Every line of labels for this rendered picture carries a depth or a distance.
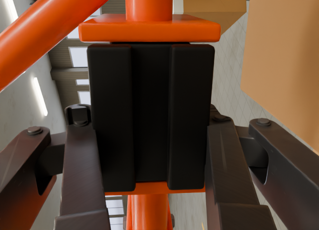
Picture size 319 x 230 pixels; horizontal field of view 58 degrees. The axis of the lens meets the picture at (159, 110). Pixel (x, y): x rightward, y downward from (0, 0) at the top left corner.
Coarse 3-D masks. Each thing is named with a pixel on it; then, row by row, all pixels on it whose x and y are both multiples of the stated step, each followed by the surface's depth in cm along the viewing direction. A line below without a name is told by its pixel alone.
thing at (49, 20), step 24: (48, 0) 14; (72, 0) 14; (96, 0) 14; (24, 24) 14; (48, 24) 14; (72, 24) 15; (0, 48) 14; (24, 48) 15; (48, 48) 15; (0, 72) 15
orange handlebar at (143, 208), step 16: (128, 0) 13; (144, 0) 12; (160, 0) 12; (128, 16) 13; (144, 16) 12; (160, 16) 13; (128, 208) 20; (144, 208) 16; (160, 208) 16; (128, 224) 19; (144, 224) 17; (160, 224) 17
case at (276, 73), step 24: (264, 0) 30; (288, 0) 26; (312, 0) 22; (264, 24) 31; (288, 24) 26; (312, 24) 22; (264, 48) 31; (288, 48) 26; (312, 48) 22; (264, 72) 31; (288, 72) 26; (312, 72) 22; (264, 96) 31; (288, 96) 26; (312, 96) 22; (288, 120) 26; (312, 120) 22; (312, 144) 22
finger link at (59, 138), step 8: (56, 136) 13; (64, 136) 13; (48, 144) 12; (56, 144) 12; (64, 144) 12; (48, 152) 12; (56, 152) 12; (64, 152) 12; (40, 160) 12; (48, 160) 12; (56, 160) 12; (40, 168) 12; (48, 168) 12; (56, 168) 12; (40, 176) 12; (48, 176) 12
